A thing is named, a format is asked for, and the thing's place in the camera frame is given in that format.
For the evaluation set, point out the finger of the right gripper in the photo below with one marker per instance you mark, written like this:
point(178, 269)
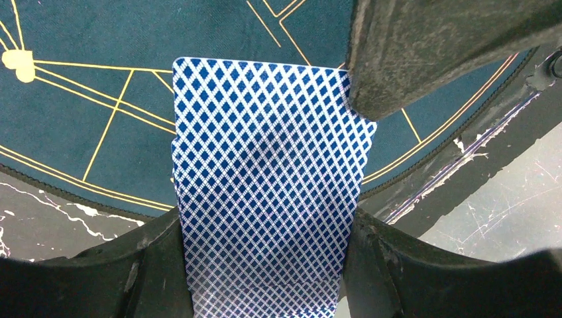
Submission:
point(399, 51)

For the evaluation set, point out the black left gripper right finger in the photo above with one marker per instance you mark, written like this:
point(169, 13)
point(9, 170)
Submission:
point(388, 273)

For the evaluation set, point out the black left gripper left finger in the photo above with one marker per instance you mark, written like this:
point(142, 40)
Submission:
point(139, 274)

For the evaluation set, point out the blue playing card deck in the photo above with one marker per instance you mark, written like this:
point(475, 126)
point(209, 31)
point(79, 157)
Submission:
point(268, 161)

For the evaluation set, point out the round blue poker mat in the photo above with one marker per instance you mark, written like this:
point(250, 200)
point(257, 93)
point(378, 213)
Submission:
point(86, 86)

